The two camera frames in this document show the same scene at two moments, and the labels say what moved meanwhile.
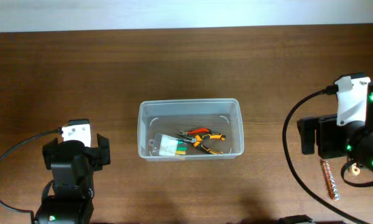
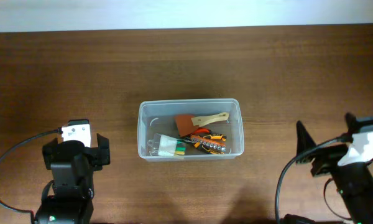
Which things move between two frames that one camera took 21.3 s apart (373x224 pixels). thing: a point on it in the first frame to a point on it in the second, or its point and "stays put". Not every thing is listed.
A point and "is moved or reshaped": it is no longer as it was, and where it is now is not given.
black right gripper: x=329 y=135 to x=324 y=158
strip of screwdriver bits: x=329 y=181 to x=214 y=144
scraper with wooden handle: x=355 y=170 is moved or reshaped
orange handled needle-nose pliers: x=195 y=140 stays put
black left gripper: x=102 y=149 stays put
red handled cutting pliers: x=196 y=131 stays put
